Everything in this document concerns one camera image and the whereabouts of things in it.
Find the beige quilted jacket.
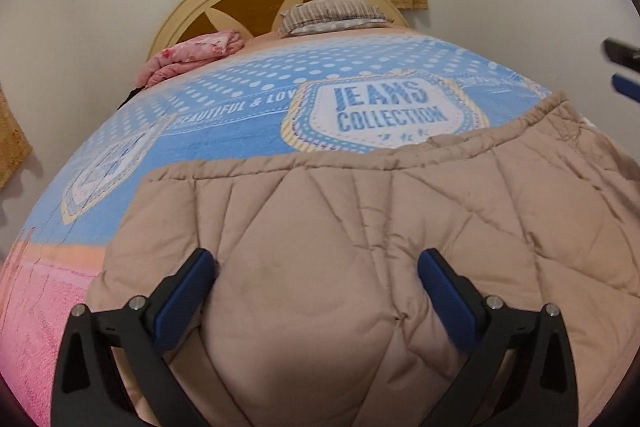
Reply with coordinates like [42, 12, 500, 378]
[87, 93, 639, 426]

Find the left window curtain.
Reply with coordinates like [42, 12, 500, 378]
[0, 92, 32, 188]

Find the pink and blue bedspread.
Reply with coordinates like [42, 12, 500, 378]
[1, 28, 548, 426]

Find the black item beside bed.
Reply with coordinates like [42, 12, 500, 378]
[116, 87, 144, 110]

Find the striped grey pillow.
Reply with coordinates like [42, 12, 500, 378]
[279, 0, 394, 37]

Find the pink folded blanket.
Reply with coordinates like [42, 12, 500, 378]
[134, 30, 244, 89]

